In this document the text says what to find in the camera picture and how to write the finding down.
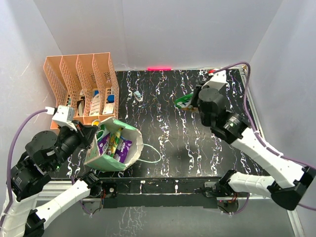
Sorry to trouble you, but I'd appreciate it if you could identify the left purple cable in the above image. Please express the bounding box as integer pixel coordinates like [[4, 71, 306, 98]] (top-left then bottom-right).
[[0, 106, 54, 228]]

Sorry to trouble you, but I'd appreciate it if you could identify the yellow sticky note block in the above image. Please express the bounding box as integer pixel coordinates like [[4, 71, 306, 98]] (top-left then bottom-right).
[[91, 119, 100, 126]]

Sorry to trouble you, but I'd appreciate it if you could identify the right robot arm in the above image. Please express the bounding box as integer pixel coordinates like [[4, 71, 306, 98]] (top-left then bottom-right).
[[192, 85, 316, 210]]

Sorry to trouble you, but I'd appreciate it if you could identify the white lotion bottle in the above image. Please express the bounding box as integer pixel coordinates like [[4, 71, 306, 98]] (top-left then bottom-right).
[[89, 90, 101, 116]]

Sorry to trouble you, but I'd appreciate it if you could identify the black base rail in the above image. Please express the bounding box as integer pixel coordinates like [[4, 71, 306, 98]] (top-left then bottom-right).
[[102, 177, 236, 209]]

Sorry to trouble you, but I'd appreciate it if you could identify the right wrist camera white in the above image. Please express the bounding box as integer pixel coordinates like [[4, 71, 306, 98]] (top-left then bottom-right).
[[201, 70, 227, 90]]

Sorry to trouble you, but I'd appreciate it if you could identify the green illustrated paper bag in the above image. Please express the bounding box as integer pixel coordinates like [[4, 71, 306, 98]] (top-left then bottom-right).
[[84, 117, 146, 172]]

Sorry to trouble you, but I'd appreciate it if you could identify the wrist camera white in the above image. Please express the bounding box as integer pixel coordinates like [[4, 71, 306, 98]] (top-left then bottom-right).
[[201, 70, 227, 90], [45, 105, 77, 131]]

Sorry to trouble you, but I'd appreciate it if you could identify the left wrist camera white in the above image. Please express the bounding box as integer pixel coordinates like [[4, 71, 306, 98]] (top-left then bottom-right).
[[45, 105, 77, 131]]

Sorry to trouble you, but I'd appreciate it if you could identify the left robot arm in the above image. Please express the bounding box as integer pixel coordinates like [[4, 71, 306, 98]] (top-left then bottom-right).
[[0, 120, 102, 237]]

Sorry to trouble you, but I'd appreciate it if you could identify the purple Fox's candy bag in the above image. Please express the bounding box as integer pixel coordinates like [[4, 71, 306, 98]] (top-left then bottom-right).
[[114, 138, 132, 163]]

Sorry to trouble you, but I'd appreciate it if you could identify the green Fox's candy bag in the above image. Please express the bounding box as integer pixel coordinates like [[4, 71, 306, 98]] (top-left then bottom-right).
[[174, 93, 195, 111]]

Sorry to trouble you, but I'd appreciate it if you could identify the white card box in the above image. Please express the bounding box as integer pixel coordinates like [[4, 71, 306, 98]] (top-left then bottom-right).
[[102, 103, 115, 115]]

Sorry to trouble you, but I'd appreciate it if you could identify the orange plastic file organizer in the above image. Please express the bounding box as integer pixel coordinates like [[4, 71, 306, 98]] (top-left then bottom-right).
[[43, 52, 119, 125]]

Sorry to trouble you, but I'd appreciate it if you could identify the pink tape strip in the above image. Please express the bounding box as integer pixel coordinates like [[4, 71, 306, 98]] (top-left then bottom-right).
[[147, 67, 172, 71]]

